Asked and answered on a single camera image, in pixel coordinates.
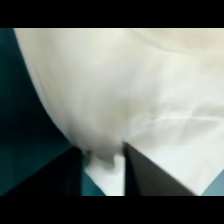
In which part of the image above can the white shirt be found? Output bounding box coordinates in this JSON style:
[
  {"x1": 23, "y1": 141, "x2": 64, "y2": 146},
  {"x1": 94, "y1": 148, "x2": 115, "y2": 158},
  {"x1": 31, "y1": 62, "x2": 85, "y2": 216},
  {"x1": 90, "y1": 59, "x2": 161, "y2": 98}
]
[{"x1": 13, "y1": 28, "x2": 224, "y2": 197}]

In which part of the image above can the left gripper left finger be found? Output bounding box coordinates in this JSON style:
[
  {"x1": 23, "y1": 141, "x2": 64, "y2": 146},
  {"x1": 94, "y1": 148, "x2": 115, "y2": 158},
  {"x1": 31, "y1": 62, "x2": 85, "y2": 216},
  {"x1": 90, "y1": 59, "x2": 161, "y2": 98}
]
[{"x1": 3, "y1": 146, "x2": 84, "y2": 197}]

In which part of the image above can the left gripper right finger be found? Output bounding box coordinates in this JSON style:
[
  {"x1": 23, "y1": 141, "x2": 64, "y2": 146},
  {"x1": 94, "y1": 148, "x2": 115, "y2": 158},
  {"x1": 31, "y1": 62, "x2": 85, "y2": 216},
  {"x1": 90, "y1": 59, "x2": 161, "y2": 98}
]
[{"x1": 122, "y1": 141, "x2": 197, "y2": 197}]

